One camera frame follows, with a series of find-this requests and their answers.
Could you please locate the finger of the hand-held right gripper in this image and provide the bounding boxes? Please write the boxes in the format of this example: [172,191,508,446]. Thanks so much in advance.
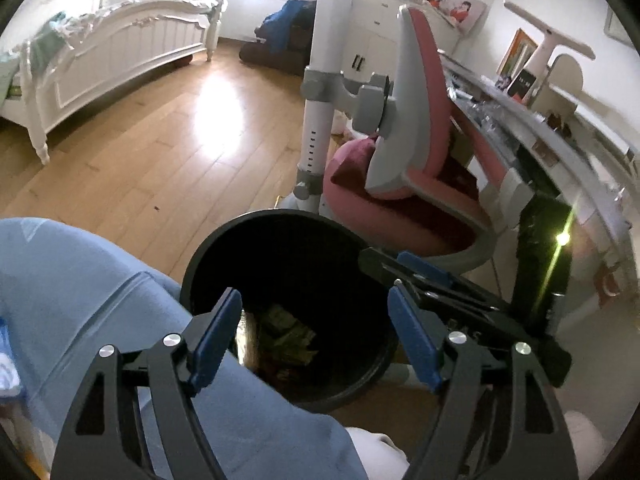
[397,251,517,314]
[358,247,517,344]

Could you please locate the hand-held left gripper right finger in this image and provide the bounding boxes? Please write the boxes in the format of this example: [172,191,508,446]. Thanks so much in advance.
[388,284,579,480]

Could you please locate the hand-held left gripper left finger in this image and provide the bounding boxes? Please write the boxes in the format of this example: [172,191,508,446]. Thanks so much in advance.
[50,287,244,480]

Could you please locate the black round trash bin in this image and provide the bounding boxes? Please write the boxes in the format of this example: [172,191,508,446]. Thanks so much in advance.
[179,208,401,408]

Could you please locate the crumpled green paper wrappers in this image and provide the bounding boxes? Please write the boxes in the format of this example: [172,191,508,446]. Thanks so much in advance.
[257,304,317,367]

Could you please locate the dark red cushion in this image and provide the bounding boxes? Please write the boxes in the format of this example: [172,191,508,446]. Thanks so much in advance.
[330,137,482,211]

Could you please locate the person's white socked foot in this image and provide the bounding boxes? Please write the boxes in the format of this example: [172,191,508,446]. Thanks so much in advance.
[345,427,412,480]

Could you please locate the grey white study desk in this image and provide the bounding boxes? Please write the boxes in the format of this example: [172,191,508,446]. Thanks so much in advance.
[440,49,640,321]

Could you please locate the white crumpled bag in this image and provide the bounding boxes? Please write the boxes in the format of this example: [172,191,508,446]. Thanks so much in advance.
[332,110,359,139]

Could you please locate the person's blue trouser leg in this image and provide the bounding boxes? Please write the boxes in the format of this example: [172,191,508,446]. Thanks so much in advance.
[0,217,368,480]

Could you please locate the white desk leg column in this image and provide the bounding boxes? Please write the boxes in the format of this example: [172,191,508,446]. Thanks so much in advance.
[292,0,392,211]

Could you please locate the clear plastic wrappers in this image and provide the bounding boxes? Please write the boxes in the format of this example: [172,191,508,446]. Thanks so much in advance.
[449,74,512,132]

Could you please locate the black card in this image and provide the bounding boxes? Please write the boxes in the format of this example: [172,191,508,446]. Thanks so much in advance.
[506,70,539,106]

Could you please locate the white arched desk panel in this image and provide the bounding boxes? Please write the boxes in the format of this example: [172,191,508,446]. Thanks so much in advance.
[546,52,586,92]

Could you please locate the light blue white cloth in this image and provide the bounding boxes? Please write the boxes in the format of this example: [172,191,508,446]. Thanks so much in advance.
[0,317,24,399]

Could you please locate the pink grey desk chair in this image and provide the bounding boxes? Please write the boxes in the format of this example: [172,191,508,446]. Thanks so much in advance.
[322,4,540,272]

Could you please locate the orange green picture book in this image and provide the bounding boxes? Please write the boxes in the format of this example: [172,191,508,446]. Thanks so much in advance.
[496,28,539,79]

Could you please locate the white desk lamp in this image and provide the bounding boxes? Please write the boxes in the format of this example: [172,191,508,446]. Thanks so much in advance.
[503,0,597,100]

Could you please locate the white cabinet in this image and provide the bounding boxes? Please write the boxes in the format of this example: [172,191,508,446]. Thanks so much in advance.
[347,0,463,73]

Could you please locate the blue clothing pile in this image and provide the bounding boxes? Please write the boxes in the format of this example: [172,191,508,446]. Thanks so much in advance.
[261,0,317,55]

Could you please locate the photo canvas print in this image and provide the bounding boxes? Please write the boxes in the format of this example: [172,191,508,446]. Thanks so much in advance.
[430,0,488,34]

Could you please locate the green white bedding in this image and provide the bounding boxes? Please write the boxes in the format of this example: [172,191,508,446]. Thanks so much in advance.
[0,10,81,106]

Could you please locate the wall picture frame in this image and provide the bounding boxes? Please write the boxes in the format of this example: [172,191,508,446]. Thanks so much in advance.
[603,6,632,42]

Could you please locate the white wooden bed frame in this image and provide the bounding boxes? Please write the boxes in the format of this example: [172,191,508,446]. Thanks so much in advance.
[0,0,228,166]

